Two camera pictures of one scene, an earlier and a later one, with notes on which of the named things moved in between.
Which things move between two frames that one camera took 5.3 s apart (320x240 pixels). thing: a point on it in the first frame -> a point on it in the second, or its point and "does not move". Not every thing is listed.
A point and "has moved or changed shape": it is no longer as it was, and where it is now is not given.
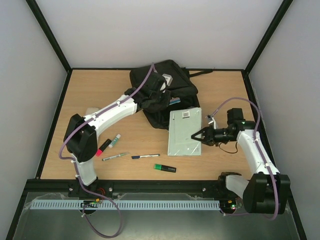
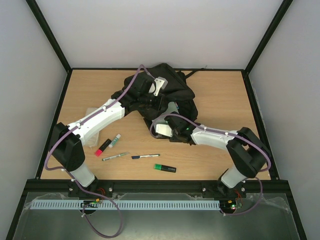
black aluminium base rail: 110,187 does not move
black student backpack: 180,88 has moved or changed shape
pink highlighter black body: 102,147 does not move
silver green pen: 110,157 does not move
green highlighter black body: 164,168 does not move
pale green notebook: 182,124 -> 172,107
